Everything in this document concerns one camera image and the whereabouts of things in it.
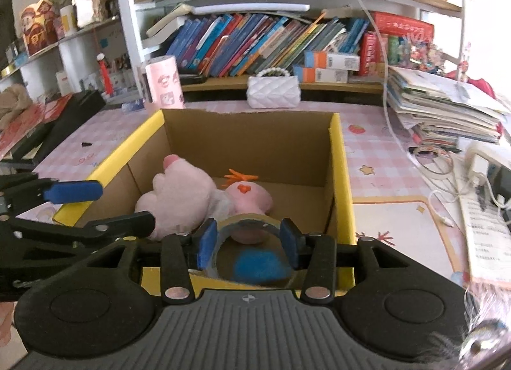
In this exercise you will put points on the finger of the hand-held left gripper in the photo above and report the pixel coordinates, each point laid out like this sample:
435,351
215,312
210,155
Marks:
76,191
119,223

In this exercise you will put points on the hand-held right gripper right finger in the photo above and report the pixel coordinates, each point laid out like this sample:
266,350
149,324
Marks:
289,244

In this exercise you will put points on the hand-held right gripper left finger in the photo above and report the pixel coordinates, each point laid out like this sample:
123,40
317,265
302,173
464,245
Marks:
207,244

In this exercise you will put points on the small blue toy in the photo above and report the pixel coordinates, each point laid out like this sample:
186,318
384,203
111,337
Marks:
259,268

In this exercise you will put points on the yellow tape roll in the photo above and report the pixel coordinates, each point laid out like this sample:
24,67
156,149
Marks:
255,220

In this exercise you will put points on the pink pig plush toy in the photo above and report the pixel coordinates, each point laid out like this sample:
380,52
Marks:
179,194

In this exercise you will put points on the pink chick plush toy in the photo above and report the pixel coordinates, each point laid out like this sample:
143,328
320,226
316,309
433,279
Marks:
251,198

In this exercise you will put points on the yellow cardboard box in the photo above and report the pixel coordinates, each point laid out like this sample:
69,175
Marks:
259,142

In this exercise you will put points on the person's left hand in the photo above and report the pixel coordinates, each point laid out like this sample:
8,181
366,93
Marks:
4,326

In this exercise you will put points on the beige cloth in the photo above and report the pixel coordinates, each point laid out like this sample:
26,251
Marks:
12,100

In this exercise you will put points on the red tassel ornament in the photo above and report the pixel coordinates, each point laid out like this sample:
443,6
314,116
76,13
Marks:
106,74

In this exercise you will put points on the pink humidifier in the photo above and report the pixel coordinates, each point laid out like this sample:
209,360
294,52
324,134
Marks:
165,82

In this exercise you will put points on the white quilted purse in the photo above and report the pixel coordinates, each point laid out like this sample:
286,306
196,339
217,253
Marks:
273,92

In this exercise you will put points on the black stapler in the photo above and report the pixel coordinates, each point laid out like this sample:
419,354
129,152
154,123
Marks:
193,79

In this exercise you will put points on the white bottle yellow label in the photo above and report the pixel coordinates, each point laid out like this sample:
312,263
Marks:
68,21

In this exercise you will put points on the short orange white box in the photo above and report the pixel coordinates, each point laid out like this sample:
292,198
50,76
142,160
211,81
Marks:
319,75

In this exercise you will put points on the white bookshelf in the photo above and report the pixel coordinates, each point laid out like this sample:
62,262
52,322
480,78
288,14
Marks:
127,15

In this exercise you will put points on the long orange white box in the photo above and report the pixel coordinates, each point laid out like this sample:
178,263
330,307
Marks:
331,60

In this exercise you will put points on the printed paper sheet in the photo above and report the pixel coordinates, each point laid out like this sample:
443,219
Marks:
487,238

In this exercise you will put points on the row of leaning books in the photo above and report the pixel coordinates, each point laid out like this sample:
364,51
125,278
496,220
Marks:
259,42

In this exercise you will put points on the stack of papers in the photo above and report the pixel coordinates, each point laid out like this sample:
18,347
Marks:
443,106

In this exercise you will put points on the row of small red books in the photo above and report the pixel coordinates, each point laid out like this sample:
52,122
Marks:
375,52

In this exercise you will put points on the white power strip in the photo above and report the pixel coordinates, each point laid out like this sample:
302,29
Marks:
491,166

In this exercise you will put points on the red boxed dictionary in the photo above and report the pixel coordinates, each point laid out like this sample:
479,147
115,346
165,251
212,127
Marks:
403,23

